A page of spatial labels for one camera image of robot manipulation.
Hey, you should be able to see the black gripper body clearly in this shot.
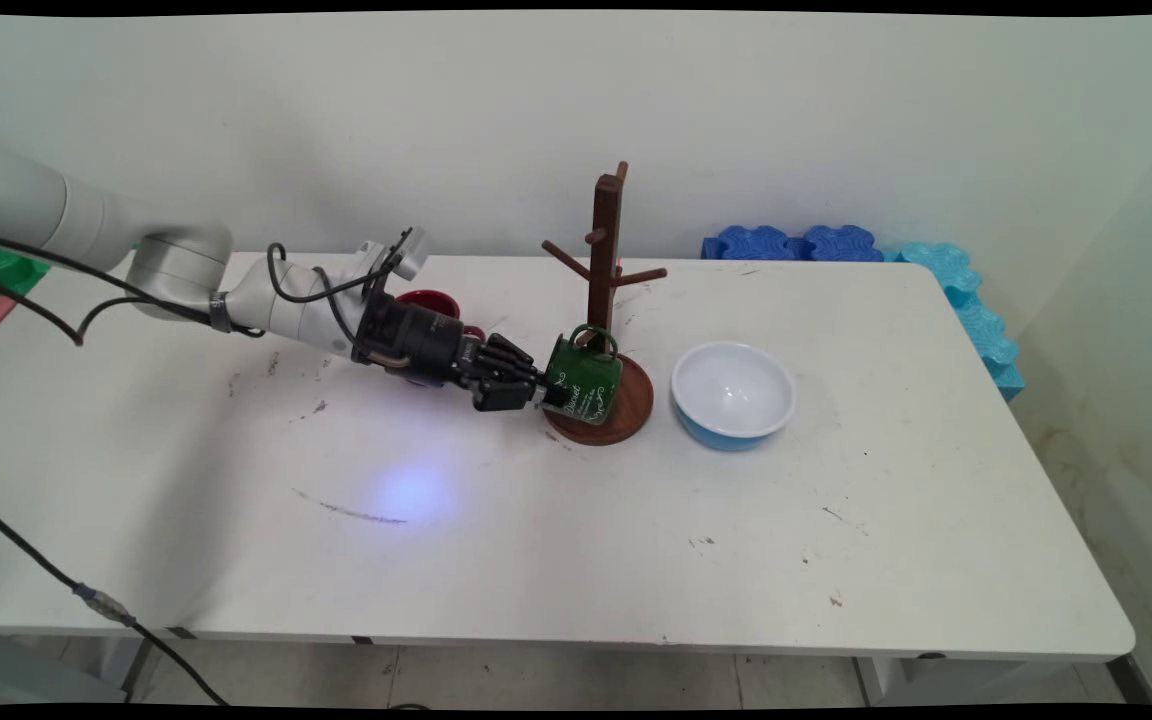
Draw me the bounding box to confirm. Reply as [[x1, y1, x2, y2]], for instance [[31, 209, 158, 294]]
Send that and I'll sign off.
[[351, 294, 489, 389]]

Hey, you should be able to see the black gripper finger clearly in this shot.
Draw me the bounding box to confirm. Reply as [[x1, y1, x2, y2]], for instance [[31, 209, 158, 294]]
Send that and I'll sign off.
[[484, 331, 551, 381], [474, 374, 569, 413]]

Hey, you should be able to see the green enamel mug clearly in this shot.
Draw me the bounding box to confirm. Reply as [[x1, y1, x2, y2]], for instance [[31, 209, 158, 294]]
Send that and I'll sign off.
[[540, 324, 625, 427]]

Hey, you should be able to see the red mug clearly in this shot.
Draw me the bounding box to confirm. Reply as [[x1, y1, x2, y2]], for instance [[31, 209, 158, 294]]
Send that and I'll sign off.
[[394, 289, 488, 387]]

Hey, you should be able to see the dark wooden mug tree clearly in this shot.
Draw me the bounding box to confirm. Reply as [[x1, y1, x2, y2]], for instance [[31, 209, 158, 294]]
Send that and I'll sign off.
[[540, 161, 669, 448]]

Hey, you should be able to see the blue bowl, white inside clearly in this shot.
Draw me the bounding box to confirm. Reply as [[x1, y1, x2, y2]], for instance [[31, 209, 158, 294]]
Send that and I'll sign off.
[[670, 340, 797, 452]]

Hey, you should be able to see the dark blue foam tile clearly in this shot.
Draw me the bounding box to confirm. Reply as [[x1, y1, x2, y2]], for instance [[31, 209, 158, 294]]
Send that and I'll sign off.
[[701, 225, 804, 263], [801, 225, 885, 264]]

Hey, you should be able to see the green flat mat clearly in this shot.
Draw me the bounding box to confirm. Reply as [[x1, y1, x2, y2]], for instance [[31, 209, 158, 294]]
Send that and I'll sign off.
[[0, 239, 53, 298]]

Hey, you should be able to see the white table leg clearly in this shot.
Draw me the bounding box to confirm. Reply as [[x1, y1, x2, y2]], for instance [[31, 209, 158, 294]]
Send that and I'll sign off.
[[854, 655, 1037, 707]]

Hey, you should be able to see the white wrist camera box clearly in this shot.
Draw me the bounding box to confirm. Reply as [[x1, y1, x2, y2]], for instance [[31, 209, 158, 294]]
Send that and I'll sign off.
[[354, 226, 434, 293]]

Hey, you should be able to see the black camera cable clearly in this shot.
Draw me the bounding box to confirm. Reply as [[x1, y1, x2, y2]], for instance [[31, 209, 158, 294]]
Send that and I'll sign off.
[[0, 232, 413, 348]]

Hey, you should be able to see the black cable with grey connector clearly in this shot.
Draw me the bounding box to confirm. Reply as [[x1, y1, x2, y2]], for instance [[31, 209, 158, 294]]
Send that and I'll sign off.
[[0, 492, 232, 707]]

